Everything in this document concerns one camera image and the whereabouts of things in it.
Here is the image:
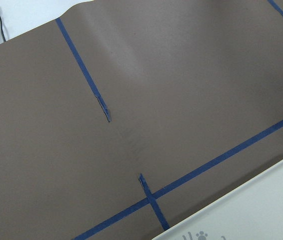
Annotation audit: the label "white bear tray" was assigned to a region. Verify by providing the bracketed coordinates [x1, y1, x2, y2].
[156, 160, 283, 240]

